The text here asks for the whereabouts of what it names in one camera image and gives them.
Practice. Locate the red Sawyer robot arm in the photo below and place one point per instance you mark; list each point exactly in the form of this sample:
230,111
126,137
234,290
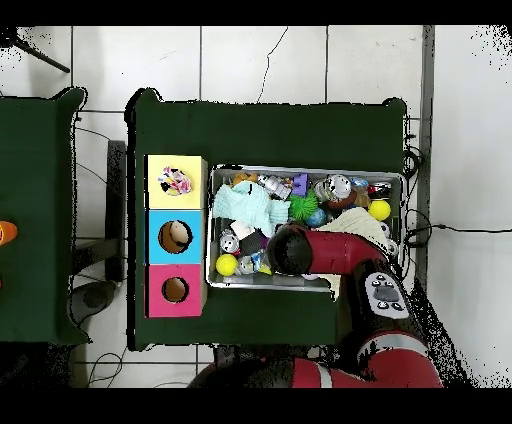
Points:
340,252

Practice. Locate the wooden box with three holes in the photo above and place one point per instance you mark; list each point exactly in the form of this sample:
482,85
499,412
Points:
192,200

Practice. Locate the shallow clear mesh bin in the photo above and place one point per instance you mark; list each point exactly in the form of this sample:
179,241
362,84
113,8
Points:
240,282

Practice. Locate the mint green muslin cloth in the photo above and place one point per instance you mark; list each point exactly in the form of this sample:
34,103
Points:
252,208

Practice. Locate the silver toy robot figure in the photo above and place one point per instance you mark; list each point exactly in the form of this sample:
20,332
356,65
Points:
276,186

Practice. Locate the green spiky rubber ball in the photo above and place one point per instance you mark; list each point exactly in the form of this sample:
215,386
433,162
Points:
302,207

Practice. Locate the purple plastic toy block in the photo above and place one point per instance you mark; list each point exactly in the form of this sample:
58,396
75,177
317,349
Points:
300,184

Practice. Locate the yellow tennis ball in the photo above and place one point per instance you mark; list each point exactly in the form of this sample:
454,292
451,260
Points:
226,264

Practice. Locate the blue globe ball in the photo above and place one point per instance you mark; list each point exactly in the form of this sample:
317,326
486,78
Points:
316,218

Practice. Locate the silver metal can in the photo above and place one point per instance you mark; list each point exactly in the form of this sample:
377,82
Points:
338,186

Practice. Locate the cream muslin cloth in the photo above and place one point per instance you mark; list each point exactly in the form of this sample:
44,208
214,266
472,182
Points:
356,224

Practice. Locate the yellow smiley ball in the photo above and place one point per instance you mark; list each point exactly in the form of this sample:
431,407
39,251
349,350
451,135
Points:
379,210

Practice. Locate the black stand bar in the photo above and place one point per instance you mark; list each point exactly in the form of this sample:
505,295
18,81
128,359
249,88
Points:
116,200

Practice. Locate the dark green neighbour table cloth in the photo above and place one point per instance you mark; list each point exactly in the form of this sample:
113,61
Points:
36,160

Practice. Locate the orange toy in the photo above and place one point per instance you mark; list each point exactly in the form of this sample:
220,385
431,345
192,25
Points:
7,232

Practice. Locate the black tripod leg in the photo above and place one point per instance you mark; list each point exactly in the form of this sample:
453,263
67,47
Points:
44,60

